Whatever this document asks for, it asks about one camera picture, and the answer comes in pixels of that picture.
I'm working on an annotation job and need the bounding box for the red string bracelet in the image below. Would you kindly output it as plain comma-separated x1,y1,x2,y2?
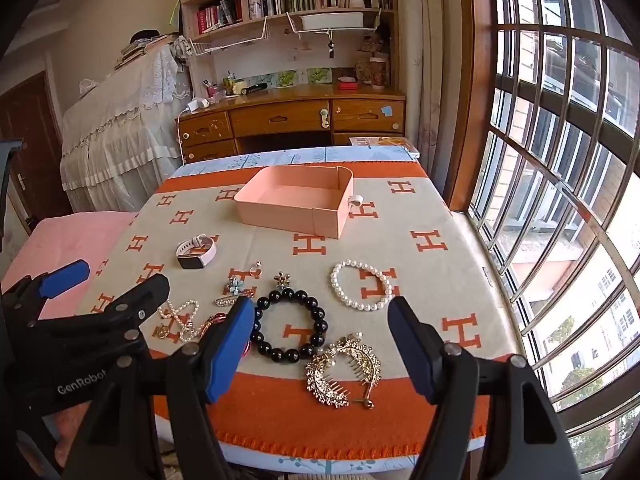
207,312,251,358

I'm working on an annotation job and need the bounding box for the pearl bow brooch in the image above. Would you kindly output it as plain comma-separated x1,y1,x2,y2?
157,299,201,343

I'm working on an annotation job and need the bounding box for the lace covered piano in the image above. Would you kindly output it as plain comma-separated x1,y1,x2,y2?
60,42,193,213

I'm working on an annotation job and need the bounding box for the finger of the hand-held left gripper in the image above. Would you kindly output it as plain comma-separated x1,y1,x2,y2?
75,273,172,343
0,259,92,327

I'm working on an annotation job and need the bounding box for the light curtain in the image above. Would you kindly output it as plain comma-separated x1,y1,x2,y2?
392,0,473,201

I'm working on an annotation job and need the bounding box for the white smartwatch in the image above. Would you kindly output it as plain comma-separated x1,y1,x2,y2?
176,233,220,270

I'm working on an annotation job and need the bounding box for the glass jar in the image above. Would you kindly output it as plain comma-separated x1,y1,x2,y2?
369,55,391,88

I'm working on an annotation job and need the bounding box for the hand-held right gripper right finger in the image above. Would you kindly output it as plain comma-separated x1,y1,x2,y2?
387,296,583,480

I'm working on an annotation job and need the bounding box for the pink blanket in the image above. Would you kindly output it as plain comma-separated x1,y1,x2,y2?
0,211,166,466

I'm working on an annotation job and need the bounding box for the orange patterned beige blanket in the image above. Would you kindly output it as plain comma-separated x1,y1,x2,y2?
77,160,526,461

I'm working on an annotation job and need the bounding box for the white pearl bracelet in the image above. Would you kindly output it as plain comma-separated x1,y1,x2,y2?
329,259,394,312

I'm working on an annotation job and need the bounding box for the pink box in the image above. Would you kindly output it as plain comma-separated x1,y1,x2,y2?
233,165,368,240

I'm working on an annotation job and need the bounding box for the black bead bracelet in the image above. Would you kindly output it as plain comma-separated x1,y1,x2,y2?
248,287,329,365

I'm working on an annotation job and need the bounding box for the white wire rack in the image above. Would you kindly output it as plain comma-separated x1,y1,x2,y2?
187,16,273,56
286,9,383,41

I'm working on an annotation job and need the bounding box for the row of red books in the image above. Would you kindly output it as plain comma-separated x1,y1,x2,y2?
196,0,243,31

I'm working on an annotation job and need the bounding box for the window with metal grille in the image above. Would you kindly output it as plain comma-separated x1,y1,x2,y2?
445,0,640,480

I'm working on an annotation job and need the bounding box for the stack of books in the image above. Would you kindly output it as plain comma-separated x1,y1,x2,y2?
114,30,181,68

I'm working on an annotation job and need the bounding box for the white cable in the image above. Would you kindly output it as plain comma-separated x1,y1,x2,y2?
175,107,193,161

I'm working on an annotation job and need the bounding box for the wooden desk with drawers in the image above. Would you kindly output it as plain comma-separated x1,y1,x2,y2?
177,82,408,163

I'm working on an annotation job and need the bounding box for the orange book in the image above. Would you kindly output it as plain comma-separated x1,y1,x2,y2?
349,135,421,157

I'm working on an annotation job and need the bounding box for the brown wooden door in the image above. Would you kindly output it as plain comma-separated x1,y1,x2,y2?
0,71,73,221

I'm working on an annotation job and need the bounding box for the gold hair comb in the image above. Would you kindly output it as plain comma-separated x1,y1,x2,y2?
305,332,383,409

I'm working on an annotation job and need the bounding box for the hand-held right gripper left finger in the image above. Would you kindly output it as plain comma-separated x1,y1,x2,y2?
75,296,256,480

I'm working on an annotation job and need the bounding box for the green leaf picture strip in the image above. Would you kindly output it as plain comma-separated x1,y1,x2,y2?
260,67,333,86

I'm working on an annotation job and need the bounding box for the beige hanging bag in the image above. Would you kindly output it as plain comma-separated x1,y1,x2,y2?
356,35,391,86

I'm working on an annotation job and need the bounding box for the white plastic basket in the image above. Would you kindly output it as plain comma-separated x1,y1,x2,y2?
300,11,365,31

